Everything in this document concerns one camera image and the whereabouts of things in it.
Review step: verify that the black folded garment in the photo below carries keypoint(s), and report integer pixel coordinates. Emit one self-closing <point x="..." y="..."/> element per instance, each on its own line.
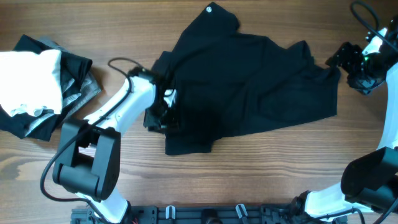
<point x="71" y="66"/>

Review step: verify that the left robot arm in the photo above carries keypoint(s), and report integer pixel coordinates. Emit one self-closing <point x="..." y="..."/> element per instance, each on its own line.
<point x="88" y="159"/>

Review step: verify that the black t-shirt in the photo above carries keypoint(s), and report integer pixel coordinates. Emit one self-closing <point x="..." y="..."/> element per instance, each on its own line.
<point x="229" y="84"/>

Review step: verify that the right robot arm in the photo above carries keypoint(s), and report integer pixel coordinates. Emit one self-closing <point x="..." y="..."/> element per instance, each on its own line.
<point x="368" y="184"/>

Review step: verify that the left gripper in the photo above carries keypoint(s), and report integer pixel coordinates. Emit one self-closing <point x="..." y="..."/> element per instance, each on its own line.
<point x="173" y="121"/>

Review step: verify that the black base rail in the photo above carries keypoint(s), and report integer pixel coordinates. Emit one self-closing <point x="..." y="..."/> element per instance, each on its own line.
<point x="264" y="214"/>

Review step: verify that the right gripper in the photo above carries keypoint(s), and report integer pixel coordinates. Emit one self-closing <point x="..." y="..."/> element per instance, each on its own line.
<point x="346" y="56"/>

